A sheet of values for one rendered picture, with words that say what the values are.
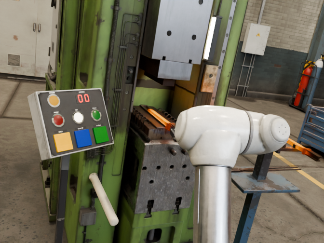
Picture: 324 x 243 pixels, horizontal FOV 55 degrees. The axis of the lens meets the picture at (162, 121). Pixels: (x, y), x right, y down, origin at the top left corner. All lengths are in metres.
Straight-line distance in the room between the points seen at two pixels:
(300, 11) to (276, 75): 1.80
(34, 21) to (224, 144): 6.24
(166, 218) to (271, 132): 1.27
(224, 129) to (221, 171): 0.11
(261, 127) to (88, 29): 1.42
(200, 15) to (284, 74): 8.08
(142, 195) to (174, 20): 0.98
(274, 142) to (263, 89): 8.56
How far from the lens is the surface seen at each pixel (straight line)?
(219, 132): 0.85
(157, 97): 2.25
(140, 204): 1.89
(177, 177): 1.90
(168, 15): 1.66
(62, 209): 1.72
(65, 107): 1.42
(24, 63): 6.99
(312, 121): 5.53
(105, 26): 1.70
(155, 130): 1.77
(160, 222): 2.04
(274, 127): 0.90
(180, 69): 1.73
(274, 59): 9.43
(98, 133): 1.48
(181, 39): 1.70
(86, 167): 1.89
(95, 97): 1.53
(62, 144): 1.37
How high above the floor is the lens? 1.54
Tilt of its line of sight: 17 degrees down
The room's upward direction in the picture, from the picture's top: 10 degrees clockwise
